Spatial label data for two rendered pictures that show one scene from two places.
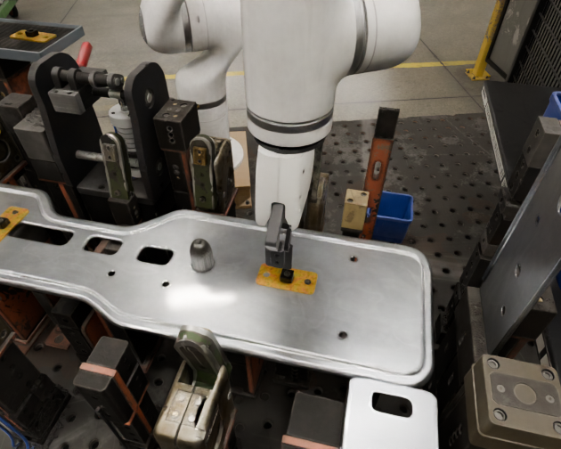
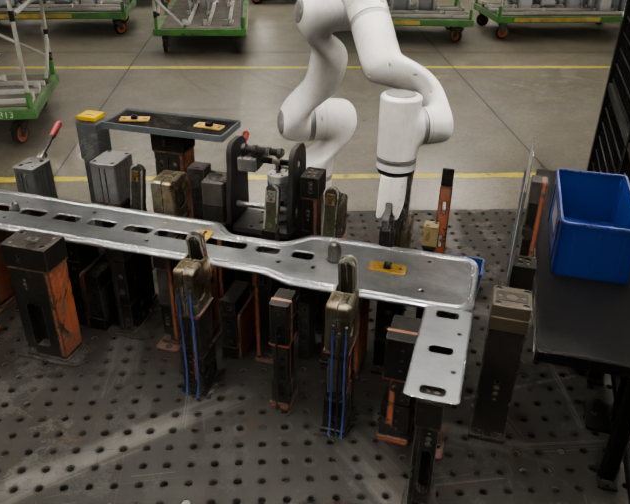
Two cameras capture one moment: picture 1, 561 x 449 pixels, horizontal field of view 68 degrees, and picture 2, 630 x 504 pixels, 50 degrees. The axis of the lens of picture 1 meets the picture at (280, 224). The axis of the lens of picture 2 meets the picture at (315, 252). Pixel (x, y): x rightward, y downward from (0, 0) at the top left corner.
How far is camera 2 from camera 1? 1.01 m
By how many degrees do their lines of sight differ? 15
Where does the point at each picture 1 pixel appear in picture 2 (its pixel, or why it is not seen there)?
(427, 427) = (466, 322)
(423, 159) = (501, 242)
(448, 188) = not seen: hidden behind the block
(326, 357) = (411, 298)
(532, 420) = (513, 304)
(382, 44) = (436, 131)
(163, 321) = (315, 281)
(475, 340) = not seen: hidden behind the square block
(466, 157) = not seen: hidden behind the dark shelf
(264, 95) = (386, 150)
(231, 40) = (342, 133)
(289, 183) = (395, 192)
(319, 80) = (410, 144)
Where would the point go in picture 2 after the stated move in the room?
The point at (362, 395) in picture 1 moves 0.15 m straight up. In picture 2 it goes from (431, 311) to (439, 248)
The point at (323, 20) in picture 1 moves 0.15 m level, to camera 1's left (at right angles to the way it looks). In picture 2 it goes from (412, 121) to (336, 119)
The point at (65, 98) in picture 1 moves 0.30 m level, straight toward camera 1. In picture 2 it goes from (248, 162) to (298, 210)
